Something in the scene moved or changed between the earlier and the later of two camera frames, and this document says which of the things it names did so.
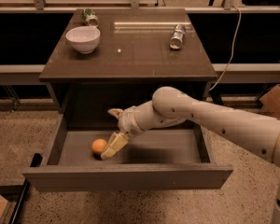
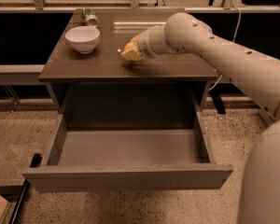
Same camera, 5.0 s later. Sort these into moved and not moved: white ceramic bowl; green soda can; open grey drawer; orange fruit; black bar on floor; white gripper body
Moved: orange fruit; white gripper body
Not moved: black bar on floor; green soda can; open grey drawer; white ceramic bowl
